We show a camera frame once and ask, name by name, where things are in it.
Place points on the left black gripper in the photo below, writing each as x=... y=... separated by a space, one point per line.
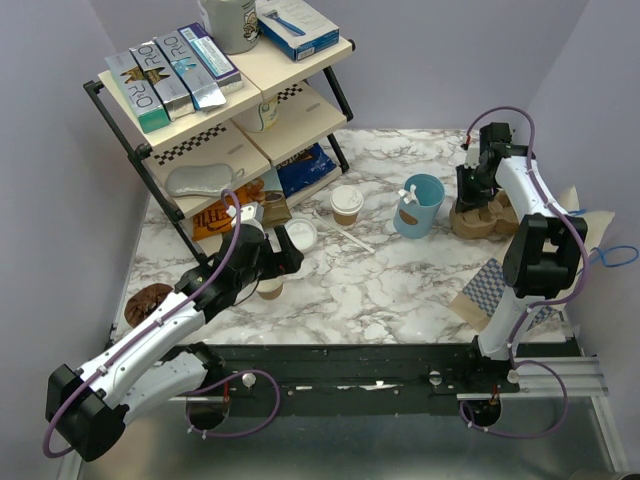
x=287 y=262

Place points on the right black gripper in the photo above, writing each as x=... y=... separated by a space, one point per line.
x=464 y=199

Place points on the white plastic cup lid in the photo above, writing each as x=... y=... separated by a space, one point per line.
x=302 y=233

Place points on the brown paper cup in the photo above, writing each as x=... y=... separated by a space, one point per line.
x=270 y=289
x=345 y=217

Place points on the checkered paper bag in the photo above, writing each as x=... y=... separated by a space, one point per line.
x=478 y=300

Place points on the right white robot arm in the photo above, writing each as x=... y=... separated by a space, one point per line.
x=545 y=252

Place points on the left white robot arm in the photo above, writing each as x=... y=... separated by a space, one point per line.
x=90 y=406

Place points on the stacked brown cup carriers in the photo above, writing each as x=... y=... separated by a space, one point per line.
x=497 y=217

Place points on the brown cookie package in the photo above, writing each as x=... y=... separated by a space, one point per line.
x=268 y=192

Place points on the white stirrer stick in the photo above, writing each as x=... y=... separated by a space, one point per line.
x=344 y=233

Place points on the orange snack bag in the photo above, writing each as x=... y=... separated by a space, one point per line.
x=213 y=220

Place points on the blue chips bag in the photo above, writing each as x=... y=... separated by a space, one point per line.
x=304 y=169

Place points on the black beige shelf rack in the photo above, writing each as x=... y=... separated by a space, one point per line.
x=312 y=107

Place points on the grey sponge pad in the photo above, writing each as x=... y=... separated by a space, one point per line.
x=208 y=181

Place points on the white patterned mug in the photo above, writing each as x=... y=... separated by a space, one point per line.
x=260 y=117

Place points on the brown cookie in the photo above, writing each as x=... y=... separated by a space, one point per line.
x=142 y=304

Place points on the blue silver toothpaste box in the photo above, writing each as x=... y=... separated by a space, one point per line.
x=205 y=92

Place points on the purple white toothpaste box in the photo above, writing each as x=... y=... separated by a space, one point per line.
x=222 y=69

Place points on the blue razor box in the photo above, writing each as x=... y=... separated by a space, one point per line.
x=296 y=28

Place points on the grey printed mug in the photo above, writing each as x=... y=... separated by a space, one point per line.
x=233 y=24

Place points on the teal silver toothpaste box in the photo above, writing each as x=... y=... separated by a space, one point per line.
x=137 y=91

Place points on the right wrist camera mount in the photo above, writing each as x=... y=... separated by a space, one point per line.
x=472 y=157

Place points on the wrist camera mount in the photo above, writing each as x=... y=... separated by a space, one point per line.
x=249 y=214
x=472 y=157

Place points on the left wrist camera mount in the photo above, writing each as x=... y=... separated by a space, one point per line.
x=249 y=214

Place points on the cream bag with blue handles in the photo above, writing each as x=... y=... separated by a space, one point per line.
x=598 y=221

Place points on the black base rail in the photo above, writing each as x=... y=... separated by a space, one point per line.
x=351 y=380

